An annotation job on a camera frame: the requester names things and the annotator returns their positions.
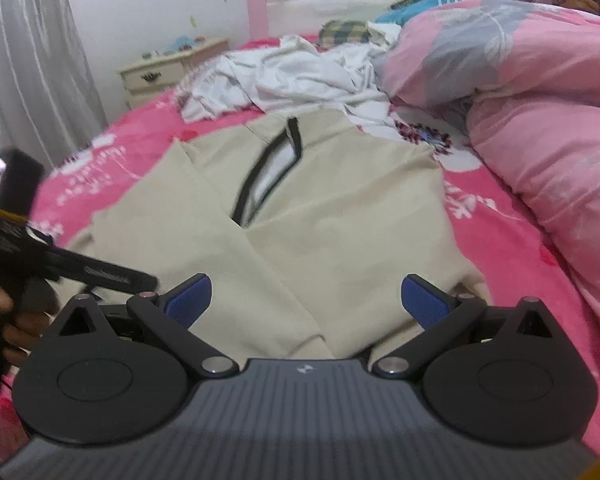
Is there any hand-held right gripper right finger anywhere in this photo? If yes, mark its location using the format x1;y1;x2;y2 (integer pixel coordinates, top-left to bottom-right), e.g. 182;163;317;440
371;274;556;379

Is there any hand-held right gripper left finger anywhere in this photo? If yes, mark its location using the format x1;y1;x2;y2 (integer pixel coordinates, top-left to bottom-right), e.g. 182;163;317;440
47;273;241;379

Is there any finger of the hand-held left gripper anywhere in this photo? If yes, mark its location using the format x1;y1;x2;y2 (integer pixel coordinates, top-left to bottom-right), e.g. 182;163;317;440
42;242;159;292

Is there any beige jacket with black trim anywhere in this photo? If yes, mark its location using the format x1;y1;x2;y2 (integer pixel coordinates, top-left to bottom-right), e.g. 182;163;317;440
67;107;491;361

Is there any pink floral blanket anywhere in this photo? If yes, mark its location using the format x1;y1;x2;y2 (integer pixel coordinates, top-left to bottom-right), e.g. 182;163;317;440
0;35;600;461

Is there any grey curtain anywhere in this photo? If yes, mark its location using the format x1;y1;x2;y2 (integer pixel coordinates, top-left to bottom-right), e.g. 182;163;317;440
0;0;108;171

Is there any cream nightstand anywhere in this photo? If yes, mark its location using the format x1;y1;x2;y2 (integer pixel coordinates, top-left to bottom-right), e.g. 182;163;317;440
119;37;231;110

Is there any pink and grey quilt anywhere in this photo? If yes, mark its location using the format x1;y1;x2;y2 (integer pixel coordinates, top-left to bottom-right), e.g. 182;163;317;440
375;0;600;341

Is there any blue paper item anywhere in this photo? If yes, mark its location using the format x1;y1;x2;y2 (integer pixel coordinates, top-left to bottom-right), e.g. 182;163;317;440
164;35;196;55

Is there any plaid cloth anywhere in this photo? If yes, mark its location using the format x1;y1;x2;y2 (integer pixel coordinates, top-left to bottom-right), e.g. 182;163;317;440
319;20;372;50

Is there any teal garment with white stripes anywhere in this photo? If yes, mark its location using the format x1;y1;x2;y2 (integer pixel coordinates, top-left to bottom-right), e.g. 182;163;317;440
375;0;463;26

